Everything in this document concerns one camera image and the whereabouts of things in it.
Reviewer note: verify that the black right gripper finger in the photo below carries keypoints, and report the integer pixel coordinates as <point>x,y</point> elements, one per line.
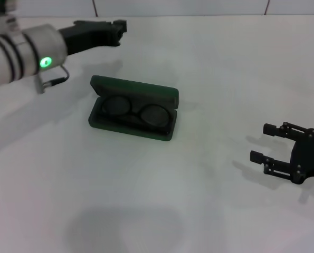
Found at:
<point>270,129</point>
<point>257,156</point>

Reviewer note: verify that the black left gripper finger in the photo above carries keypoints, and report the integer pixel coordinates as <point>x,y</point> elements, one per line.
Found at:
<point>117,39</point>
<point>121,26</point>

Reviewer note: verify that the green glasses case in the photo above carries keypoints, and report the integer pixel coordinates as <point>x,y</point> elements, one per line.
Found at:
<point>133,89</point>

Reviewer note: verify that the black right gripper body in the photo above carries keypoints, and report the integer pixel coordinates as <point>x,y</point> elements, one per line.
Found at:
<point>309,158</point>

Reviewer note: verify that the black glasses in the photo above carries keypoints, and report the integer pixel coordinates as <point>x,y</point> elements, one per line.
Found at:
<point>134,114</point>

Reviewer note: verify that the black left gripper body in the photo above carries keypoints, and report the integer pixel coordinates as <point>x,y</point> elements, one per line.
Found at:
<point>88,37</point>

